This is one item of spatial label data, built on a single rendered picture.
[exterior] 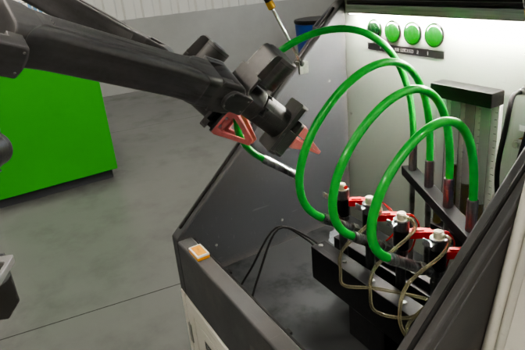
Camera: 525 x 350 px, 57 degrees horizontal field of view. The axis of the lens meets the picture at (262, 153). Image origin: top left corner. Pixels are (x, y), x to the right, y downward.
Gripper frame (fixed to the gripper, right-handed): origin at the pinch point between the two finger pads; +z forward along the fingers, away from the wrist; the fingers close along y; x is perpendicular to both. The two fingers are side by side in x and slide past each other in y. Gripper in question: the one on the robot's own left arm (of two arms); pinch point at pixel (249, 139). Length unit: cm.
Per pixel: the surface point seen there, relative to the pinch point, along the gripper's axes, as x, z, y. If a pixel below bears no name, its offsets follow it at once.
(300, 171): -6.4, 11.4, -17.1
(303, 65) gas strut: -15.9, -4.8, 28.3
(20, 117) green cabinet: 163, -159, 215
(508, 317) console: -13, 47, -25
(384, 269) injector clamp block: 0.5, 36.8, -2.1
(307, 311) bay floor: 21.7, 34.1, 5.5
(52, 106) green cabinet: 147, -151, 230
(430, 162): -20.1, 29.7, 5.0
